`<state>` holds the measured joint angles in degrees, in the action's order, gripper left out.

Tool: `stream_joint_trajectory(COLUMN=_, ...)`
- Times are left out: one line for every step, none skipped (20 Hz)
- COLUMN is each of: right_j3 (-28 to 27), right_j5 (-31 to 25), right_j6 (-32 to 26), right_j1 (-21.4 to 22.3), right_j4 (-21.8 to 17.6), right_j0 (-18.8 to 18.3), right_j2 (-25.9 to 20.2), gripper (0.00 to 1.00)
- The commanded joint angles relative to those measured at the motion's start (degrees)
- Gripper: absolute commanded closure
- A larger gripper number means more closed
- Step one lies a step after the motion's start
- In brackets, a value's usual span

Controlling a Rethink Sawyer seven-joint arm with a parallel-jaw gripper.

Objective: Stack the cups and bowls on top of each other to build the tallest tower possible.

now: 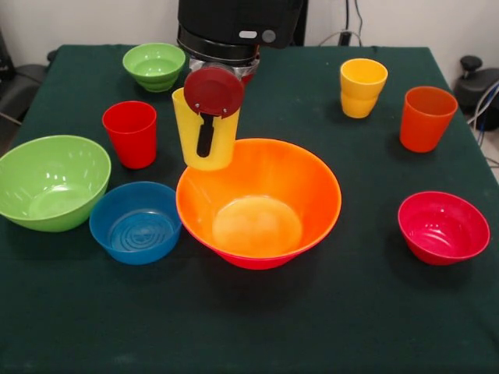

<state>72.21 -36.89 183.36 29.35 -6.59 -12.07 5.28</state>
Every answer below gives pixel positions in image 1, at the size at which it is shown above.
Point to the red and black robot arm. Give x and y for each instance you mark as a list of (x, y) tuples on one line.
[(234, 15)]

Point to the red bowl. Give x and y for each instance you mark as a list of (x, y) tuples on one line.
[(440, 230)]

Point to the black equipment base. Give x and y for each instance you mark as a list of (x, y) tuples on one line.
[(475, 85)]

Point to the black power adapter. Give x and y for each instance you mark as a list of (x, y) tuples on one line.
[(345, 39)]

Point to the large green bowl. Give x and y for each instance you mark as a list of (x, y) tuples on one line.
[(50, 183)]

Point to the large orange bowl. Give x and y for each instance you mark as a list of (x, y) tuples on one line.
[(273, 175)]

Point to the orange cup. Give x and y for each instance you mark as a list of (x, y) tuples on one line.
[(423, 132)]

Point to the dark green tablecloth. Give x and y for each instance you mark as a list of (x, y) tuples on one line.
[(249, 311)]

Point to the black chair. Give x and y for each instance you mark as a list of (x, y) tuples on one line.
[(23, 85)]

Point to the blue bowl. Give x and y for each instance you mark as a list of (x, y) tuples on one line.
[(134, 255)]

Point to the red cup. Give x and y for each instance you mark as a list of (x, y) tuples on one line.
[(132, 148)]

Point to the black cabinet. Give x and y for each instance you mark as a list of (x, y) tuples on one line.
[(303, 33)]

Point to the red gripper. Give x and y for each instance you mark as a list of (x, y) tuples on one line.
[(213, 91)]

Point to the small green bowl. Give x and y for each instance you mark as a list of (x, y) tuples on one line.
[(154, 66)]

